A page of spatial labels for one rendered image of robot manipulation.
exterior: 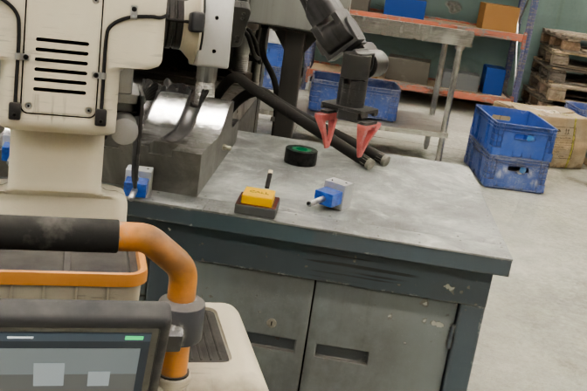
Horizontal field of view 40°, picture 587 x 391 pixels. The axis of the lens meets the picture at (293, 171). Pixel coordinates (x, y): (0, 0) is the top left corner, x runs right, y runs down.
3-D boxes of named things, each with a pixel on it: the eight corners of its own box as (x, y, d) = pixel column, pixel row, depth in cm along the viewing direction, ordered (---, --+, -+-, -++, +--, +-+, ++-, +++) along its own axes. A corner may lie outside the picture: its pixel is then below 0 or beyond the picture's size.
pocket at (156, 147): (172, 168, 160) (174, 149, 159) (146, 163, 161) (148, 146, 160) (176, 161, 165) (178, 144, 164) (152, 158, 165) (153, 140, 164)
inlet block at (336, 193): (317, 220, 158) (321, 194, 156) (296, 213, 160) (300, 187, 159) (349, 207, 169) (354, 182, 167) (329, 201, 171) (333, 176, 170)
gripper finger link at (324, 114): (326, 143, 170) (332, 99, 168) (355, 151, 166) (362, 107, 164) (308, 147, 165) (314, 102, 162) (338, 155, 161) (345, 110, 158)
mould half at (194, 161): (196, 197, 161) (203, 132, 158) (71, 177, 163) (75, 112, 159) (236, 141, 209) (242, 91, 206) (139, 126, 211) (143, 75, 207)
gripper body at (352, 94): (335, 106, 167) (341, 72, 165) (378, 118, 162) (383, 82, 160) (319, 110, 162) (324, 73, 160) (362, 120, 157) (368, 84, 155)
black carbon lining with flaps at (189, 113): (177, 152, 166) (183, 107, 163) (102, 140, 166) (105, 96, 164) (210, 119, 199) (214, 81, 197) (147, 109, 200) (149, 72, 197)
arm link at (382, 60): (312, 39, 161) (344, 15, 157) (338, 37, 171) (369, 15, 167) (341, 90, 160) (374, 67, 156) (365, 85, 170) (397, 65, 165)
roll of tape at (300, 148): (283, 156, 202) (285, 142, 201) (314, 160, 202) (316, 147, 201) (284, 165, 194) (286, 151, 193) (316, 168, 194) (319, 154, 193)
